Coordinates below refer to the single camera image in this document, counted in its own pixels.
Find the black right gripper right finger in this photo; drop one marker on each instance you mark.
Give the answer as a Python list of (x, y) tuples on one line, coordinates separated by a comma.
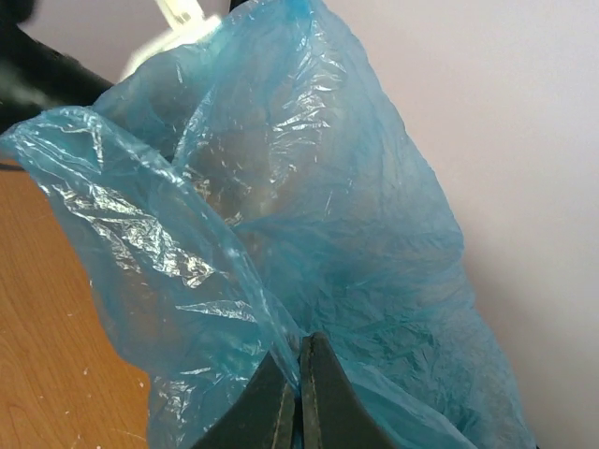
[(332, 415)]

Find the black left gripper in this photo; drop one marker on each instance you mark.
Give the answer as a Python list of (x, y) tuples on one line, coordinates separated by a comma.
[(35, 77)]

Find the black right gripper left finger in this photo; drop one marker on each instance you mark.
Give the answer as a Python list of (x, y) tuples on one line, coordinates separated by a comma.
[(262, 418)]

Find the blue plastic trash bag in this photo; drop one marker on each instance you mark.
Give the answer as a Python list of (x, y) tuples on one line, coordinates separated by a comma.
[(233, 196)]

